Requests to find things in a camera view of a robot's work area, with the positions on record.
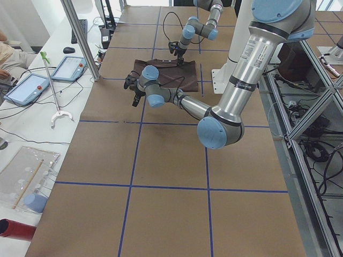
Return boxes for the aluminium profile post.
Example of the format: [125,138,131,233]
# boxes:
[61,0,100,81]

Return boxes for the dark brown t-shirt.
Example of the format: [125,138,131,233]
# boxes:
[133,59,199,92]

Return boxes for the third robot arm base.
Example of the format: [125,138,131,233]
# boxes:
[317,37,342,65]

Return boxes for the aluminium frame rail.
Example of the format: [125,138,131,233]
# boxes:
[265,40,343,257]

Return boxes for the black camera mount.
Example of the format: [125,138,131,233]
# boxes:
[124,75,137,91]
[168,41,178,56]

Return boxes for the wooden stick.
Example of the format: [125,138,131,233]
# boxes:
[12,159,44,209]

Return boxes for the far teach pendant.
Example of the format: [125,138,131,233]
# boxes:
[51,56,87,82]

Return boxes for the black keyboard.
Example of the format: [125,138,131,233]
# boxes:
[71,18,88,44]

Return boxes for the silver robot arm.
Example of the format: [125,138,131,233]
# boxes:
[169,0,223,66]
[124,0,316,149]

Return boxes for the black computer mouse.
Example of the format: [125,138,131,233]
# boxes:
[63,47,76,54]

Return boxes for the blue plastic cup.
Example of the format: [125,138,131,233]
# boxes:
[24,193,48,213]

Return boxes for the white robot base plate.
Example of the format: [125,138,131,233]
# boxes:
[211,67,228,94]

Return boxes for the red bottle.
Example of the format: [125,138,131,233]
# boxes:
[1,218,36,241]

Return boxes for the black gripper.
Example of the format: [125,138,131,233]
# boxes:
[132,85,146,107]
[175,47,186,66]

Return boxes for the near teach pendant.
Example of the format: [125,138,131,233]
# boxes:
[4,73,49,106]

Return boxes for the grabber stick white claw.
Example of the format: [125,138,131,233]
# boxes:
[40,51,74,129]

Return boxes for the seated person beige shirt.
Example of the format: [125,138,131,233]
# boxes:
[1,31,36,86]

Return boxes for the clear plastic bag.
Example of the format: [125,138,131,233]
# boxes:
[1,147,60,213]

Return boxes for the teach pendant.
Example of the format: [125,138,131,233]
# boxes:
[4,73,49,106]
[51,56,87,82]

